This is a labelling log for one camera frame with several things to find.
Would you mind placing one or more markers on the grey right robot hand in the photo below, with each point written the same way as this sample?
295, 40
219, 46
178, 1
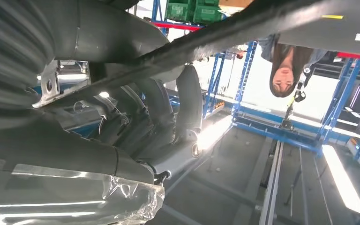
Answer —
74, 149

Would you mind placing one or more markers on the shiny metal bracket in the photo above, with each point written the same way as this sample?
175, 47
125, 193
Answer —
51, 84

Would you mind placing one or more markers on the person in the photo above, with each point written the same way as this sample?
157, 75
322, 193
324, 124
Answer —
285, 77

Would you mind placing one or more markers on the clear plastic film wrap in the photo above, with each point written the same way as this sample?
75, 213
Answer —
74, 198

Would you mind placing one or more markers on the white ceiling light panel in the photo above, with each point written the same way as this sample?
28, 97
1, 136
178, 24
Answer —
343, 180

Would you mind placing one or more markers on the green plastic crate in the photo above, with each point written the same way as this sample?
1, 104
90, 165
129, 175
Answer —
180, 11
208, 12

